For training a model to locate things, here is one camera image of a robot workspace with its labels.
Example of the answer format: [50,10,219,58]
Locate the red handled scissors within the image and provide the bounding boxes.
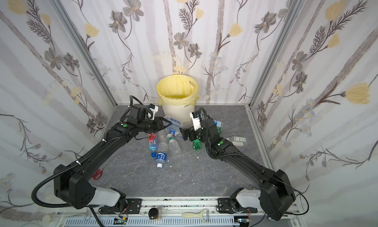
[92,169,103,180]

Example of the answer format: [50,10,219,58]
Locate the yellow bin liner bag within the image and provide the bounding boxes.
[156,74,200,107]

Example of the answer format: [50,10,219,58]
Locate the white green label bottle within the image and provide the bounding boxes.
[229,136,247,147]

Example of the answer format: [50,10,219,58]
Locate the beige vegetable peeler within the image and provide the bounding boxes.
[181,209,210,224]

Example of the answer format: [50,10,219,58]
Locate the red cap Fiji bottle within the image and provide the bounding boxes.
[148,133,158,152]

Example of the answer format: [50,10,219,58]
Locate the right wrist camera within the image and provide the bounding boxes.
[190,111,202,131]

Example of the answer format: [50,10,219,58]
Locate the small blue label bottle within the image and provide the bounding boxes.
[214,120,222,128]

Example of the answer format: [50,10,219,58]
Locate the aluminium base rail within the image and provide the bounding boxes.
[52,196,304,227]

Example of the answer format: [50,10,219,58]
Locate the green soda bottle upright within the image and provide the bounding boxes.
[192,139,202,150]

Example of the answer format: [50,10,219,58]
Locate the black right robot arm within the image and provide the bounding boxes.
[180,107,298,221]

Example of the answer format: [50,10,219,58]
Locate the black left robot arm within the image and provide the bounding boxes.
[31,96,172,214]

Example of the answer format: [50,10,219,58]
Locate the black round knob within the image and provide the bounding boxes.
[148,207,161,220]

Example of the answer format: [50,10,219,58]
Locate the clear bottle blue label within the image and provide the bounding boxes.
[156,130,169,169]

